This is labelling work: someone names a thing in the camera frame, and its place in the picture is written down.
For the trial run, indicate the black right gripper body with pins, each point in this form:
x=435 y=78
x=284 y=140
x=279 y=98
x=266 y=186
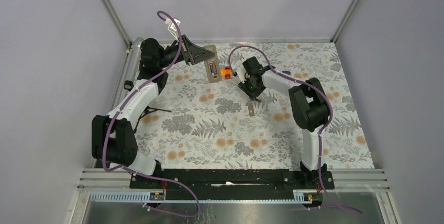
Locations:
x=247 y=87

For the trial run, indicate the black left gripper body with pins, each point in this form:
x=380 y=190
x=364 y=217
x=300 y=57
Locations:
x=169 y=55

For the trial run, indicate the grey battery cover strip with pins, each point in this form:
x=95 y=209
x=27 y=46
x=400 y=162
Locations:
x=251 y=110

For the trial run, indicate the grey remote control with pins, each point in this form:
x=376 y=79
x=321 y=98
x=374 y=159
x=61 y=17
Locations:
x=215 y=59

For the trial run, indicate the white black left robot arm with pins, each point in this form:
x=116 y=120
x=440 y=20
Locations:
x=113 y=135

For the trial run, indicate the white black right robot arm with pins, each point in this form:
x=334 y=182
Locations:
x=308 y=103

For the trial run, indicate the orange toy car chassis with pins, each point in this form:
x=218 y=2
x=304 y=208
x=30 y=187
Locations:
x=226 y=72

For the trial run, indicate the black mini tripod stand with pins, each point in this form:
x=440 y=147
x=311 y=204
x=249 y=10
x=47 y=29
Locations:
x=149 y=115

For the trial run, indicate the floral patterned table mat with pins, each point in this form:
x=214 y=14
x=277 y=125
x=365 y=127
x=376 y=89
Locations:
x=210 y=127

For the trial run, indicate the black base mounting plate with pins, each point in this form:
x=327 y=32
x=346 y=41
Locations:
x=238 y=184

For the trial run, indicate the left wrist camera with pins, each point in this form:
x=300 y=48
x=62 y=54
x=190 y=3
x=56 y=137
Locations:
x=172 y=25

